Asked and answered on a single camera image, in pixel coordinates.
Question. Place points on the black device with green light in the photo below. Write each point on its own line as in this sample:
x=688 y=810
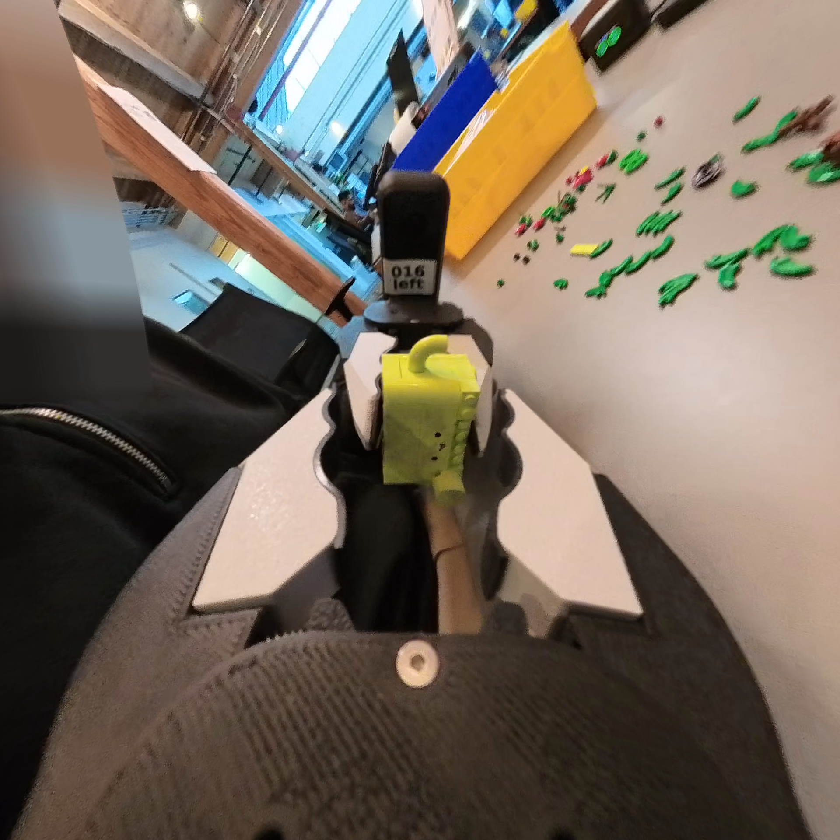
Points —
x=613 y=43

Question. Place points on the yellow flat brick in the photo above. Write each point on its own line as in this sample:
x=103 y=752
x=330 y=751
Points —
x=583 y=249

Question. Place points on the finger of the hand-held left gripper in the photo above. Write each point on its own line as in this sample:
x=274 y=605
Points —
x=482 y=394
x=364 y=380

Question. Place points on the brown branch brick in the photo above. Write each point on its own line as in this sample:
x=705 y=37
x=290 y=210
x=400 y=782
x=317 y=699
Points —
x=817 y=115

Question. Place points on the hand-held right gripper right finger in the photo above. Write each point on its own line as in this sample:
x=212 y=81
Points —
x=564 y=525

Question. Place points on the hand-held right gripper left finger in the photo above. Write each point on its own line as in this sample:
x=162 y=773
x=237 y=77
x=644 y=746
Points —
x=275 y=525

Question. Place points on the brown chunky brick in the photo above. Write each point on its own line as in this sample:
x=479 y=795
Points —
x=833 y=148

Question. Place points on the white paper roll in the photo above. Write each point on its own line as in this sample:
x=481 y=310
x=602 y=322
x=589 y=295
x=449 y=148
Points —
x=403 y=131

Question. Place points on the dark brown round brick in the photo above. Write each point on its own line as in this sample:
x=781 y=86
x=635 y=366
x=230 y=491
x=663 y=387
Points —
x=709 y=172

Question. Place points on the blue plastic bin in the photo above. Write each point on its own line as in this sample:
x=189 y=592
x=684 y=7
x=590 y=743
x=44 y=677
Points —
x=446 y=111

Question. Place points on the scattered green leaf bricks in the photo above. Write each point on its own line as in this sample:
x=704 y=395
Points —
x=656 y=223

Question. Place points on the lime green toy brick figure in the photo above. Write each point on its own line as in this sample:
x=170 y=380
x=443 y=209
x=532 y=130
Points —
x=420 y=420

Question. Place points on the yellow plastic bin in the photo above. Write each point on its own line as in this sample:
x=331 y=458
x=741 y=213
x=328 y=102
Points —
x=512 y=144

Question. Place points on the black monitor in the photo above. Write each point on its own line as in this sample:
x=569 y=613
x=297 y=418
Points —
x=401 y=65

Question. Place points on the beige printed board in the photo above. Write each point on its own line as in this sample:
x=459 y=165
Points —
x=439 y=33

